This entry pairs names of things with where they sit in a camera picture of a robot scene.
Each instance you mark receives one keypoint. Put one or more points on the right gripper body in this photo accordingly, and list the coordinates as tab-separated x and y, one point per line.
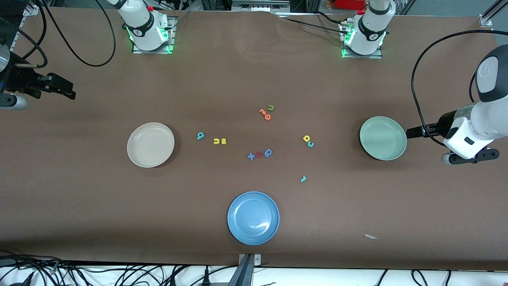
19	81

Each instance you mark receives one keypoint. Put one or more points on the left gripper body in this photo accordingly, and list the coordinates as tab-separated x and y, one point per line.
445	120

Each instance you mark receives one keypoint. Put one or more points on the pale green plate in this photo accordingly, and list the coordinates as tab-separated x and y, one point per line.
383	138

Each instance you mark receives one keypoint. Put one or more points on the beige brown plate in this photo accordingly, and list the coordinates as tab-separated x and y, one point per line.
150	145

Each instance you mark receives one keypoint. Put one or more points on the white paper scrap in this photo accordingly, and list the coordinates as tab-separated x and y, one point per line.
371	236

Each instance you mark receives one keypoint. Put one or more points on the brown table cover sheet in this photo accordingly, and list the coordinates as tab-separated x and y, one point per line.
79	206

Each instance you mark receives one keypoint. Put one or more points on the red box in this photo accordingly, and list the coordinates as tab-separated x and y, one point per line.
349	4

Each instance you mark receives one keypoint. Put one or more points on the blue plate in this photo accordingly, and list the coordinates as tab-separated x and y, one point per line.
253	218

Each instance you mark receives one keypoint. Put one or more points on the grey metal box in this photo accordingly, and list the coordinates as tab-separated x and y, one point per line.
258	6

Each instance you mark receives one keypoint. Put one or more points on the dark grey metal beam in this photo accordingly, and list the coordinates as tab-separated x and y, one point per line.
242	276

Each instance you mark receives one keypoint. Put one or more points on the aluminium frame rail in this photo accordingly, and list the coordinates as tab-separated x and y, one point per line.
485	20
29	10

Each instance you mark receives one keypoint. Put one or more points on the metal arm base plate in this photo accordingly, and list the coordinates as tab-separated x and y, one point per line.
363	56
152	51

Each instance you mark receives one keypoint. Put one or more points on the metal table clamp bracket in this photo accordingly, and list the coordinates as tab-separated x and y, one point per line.
257	260

